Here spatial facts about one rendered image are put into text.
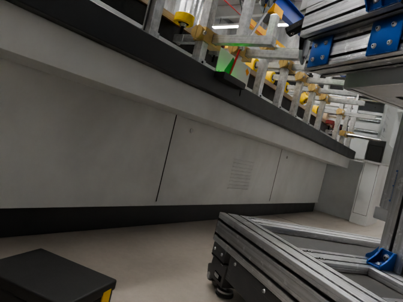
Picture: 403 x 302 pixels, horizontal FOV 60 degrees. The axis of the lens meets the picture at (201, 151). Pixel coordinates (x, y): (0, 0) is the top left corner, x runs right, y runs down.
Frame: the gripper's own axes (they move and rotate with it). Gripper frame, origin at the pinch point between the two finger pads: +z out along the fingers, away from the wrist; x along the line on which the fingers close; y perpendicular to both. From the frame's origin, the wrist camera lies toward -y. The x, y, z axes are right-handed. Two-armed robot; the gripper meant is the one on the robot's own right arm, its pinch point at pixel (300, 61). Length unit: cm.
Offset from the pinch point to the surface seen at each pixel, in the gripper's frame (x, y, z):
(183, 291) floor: -46, 1, 82
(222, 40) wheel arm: -26.5, -19.8, 1.9
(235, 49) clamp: -8.5, -25.4, -1.1
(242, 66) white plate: -1.3, -24.5, 3.9
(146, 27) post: -57, -27, 9
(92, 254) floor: -54, -31, 82
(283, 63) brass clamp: 42, -26, -12
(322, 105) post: 119, -26, -7
